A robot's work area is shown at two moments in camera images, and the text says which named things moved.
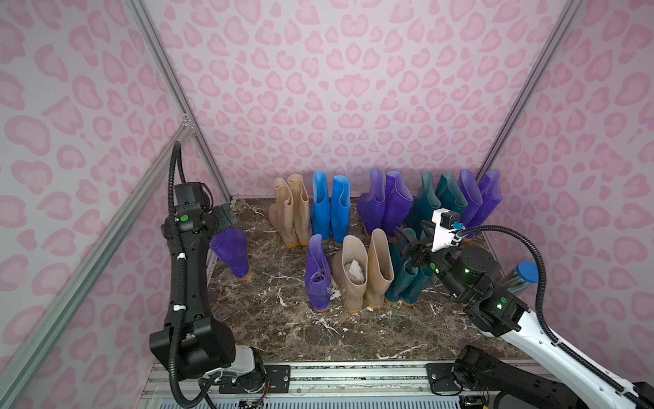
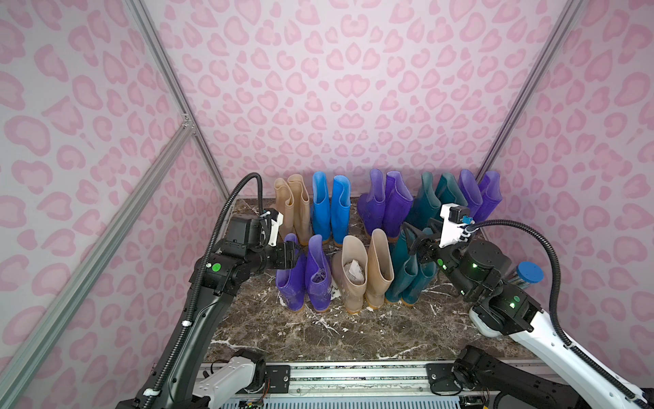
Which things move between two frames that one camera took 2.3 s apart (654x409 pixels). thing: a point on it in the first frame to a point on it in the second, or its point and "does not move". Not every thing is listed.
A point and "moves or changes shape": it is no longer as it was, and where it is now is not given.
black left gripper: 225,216 to 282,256
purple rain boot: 397,204 does not move
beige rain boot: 301,216 does not move
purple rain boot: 471,192 does not move
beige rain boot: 381,272 does not move
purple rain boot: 230,245 moves or changes shape
